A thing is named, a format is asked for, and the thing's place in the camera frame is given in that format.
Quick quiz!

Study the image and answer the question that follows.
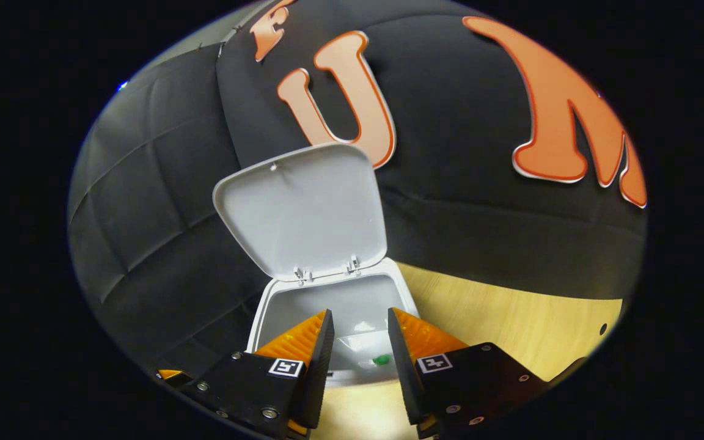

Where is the dark grey quilted side cloth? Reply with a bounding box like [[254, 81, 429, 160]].
[[67, 44, 270, 383]]

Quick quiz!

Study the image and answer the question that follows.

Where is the black backdrop cloth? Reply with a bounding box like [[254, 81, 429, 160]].
[[214, 0, 647, 300]]

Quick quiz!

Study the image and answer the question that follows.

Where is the white desktop garbage bin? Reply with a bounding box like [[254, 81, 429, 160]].
[[212, 142, 420, 389]]

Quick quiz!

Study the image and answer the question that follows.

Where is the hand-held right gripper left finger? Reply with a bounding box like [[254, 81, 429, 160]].
[[183, 308, 336, 439]]

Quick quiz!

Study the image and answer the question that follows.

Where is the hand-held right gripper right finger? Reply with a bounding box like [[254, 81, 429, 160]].
[[387, 307, 551, 439]]

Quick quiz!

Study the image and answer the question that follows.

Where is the wooden desktop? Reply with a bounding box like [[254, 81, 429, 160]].
[[318, 262, 625, 440]]

